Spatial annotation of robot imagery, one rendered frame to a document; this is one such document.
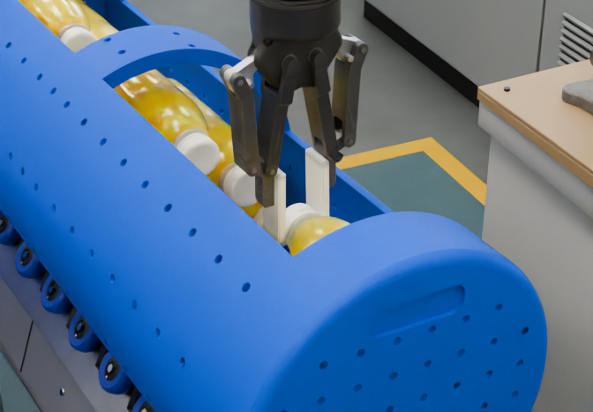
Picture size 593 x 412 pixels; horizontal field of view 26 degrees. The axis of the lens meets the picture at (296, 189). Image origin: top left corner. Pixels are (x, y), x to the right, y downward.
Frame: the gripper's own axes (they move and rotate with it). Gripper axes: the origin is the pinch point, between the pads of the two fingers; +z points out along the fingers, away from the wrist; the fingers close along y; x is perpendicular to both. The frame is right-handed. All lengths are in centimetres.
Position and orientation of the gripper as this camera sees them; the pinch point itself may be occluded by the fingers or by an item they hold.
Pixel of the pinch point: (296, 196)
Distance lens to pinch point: 114.6
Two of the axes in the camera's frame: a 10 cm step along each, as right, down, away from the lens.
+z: 0.0, 8.6, 5.1
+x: 5.1, 4.4, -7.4
